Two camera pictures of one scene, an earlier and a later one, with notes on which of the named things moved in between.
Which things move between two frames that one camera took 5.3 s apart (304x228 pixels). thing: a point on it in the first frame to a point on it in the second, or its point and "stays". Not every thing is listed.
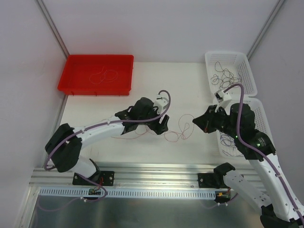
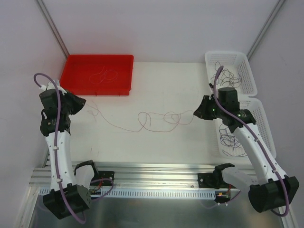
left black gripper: [156, 121] to [76, 103]
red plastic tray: [97, 74] stays
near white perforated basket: [228, 146] stays
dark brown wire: [227, 78] stays
